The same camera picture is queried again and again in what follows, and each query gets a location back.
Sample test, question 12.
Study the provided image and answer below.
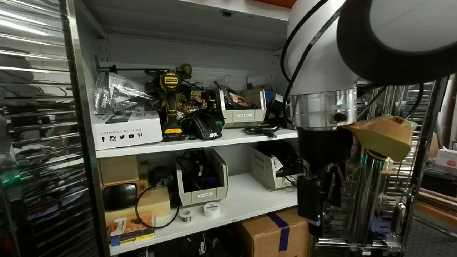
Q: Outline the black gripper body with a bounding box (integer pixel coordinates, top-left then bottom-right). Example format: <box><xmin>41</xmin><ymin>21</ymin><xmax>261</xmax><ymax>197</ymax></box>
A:
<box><xmin>297</xmin><ymin>127</ymin><xmax>354</xmax><ymax>169</ymax></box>

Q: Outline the cardboard box with blue tape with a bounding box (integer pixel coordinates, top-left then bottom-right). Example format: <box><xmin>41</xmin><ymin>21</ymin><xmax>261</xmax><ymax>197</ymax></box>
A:
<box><xmin>238</xmin><ymin>207</ymin><xmax>311</xmax><ymax>257</ymax></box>

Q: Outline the flat tan cardboard box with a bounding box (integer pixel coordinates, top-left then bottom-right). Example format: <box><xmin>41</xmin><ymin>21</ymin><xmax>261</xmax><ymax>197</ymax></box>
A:
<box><xmin>104</xmin><ymin>184</ymin><xmax>173</xmax><ymax>226</ymax></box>

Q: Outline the white box with icons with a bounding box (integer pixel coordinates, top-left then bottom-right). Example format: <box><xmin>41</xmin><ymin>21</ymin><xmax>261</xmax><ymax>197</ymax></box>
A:
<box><xmin>91</xmin><ymin>110</ymin><xmax>164</xmax><ymax>151</ymax></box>

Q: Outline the small brown cardboard box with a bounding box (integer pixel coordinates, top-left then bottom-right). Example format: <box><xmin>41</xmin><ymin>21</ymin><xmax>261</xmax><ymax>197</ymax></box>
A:
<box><xmin>99</xmin><ymin>154</ymin><xmax>141</xmax><ymax>189</ymax></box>

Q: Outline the chrome metal cylinder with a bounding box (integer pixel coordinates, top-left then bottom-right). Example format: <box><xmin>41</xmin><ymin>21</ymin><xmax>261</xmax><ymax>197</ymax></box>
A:
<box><xmin>348</xmin><ymin>149</ymin><xmax>388</xmax><ymax>244</ymax></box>

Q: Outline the tan taped block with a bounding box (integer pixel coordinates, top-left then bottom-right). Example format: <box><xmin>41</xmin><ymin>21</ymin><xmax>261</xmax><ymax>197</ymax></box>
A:
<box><xmin>344</xmin><ymin>114</ymin><xmax>417</xmax><ymax>163</ymax></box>

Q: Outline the white small device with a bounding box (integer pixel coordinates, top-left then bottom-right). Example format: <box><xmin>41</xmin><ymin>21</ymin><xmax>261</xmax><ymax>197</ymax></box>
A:
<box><xmin>248</xmin><ymin>141</ymin><xmax>307</xmax><ymax>191</ymax></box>

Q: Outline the white metal shelf unit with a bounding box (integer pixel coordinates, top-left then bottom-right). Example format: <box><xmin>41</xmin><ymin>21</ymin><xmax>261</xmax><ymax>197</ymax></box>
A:
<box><xmin>59</xmin><ymin>0</ymin><xmax>311</xmax><ymax>257</ymax></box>

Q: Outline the grey bin with tools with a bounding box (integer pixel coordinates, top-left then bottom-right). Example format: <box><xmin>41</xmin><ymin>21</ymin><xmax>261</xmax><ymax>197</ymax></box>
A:
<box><xmin>217</xmin><ymin>86</ymin><xmax>268</xmax><ymax>129</ymax></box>

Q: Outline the white tape roll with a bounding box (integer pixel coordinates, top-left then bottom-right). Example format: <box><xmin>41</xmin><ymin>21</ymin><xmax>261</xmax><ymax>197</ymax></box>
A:
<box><xmin>201</xmin><ymin>201</ymin><xmax>221</xmax><ymax>218</ymax></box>

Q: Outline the black battery charger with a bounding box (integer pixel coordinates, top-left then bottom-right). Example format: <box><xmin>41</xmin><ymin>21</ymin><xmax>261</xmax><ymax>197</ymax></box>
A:
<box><xmin>189</xmin><ymin>113</ymin><xmax>224</xmax><ymax>143</ymax></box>

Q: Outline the grey bin with USB label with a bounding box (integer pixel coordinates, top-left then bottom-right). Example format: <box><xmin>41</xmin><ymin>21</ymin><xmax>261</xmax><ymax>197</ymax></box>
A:
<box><xmin>174</xmin><ymin>147</ymin><xmax>230</xmax><ymax>209</ymax></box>

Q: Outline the small tape roll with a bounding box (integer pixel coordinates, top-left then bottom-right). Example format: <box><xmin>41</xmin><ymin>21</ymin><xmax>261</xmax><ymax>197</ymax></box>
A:
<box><xmin>179</xmin><ymin>209</ymin><xmax>194</xmax><ymax>224</ymax></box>

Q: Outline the yellow black power drill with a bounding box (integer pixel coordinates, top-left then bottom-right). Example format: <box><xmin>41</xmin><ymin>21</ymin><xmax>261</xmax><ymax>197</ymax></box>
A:
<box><xmin>154</xmin><ymin>69</ymin><xmax>191</xmax><ymax>143</ymax></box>

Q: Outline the colourful printed flat package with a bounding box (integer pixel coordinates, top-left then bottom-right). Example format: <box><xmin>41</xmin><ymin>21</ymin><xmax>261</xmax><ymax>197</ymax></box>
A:
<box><xmin>107</xmin><ymin>211</ymin><xmax>157</xmax><ymax>248</ymax></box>

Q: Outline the black zip pouch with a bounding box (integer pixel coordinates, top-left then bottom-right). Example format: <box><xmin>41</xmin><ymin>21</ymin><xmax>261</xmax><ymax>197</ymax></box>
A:
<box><xmin>103</xmin><ymin>183</ymin><xmax>140</xmax><ymax>211</ymax></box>

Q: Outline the long black rod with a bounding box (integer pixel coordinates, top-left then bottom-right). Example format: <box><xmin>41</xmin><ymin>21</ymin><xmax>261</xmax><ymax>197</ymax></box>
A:
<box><xmin>96</xmin><ymin>63</ymin><xmax>164</xmax><ymax>76</ymax></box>

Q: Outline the clear plastic bag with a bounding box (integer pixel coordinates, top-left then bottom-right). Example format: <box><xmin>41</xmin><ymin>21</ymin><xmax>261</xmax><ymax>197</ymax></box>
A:
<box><xmin>93</xmin><ymin>70</ymin><xmax>156</xmax><ymax>121</ymax></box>

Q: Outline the corrugated metal shutter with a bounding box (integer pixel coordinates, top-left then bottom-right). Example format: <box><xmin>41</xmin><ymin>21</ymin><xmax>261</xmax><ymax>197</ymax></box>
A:
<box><xmin>0</xmin><ymin>0</ymin><xmax>99</xmax><ymax>257</ymax></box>

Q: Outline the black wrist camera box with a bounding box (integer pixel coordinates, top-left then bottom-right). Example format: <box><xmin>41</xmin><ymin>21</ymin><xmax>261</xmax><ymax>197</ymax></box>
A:
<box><xmin>297</xmin><ymin>174</ymin><xmax>321</xmax><ymax>224</ymax></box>

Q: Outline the black cable bundle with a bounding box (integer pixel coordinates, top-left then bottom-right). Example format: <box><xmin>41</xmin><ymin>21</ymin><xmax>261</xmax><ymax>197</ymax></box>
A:
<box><xmin>241</xmin><ymin>121</ymin><xmax>283</xmax><ymax>140</ymax></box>

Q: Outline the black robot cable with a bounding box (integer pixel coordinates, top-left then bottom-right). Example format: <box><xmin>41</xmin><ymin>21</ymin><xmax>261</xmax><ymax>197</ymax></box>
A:
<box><xmin>278</xmin><ymin>0</ymin><xmax>333</xmax><ymax>97</ymax></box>
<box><xmin>283</xmin><ymin>7</ymin><xmax>346</xmax><ymax>127</ymax></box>

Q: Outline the dark metal post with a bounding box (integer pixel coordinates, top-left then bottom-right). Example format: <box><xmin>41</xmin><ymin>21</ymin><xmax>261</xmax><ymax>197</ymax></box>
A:
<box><xmin>401</xmin><ymin>74</ymin><xmax>450</xmax><ymax>251</ymax></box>

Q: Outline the black cable tangle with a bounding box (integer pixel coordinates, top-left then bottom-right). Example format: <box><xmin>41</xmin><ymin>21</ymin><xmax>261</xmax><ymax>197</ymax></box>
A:
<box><xmin>181</xmin><ymin>149</ymin><xmax>223</xmax><ymax>193</ymax></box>

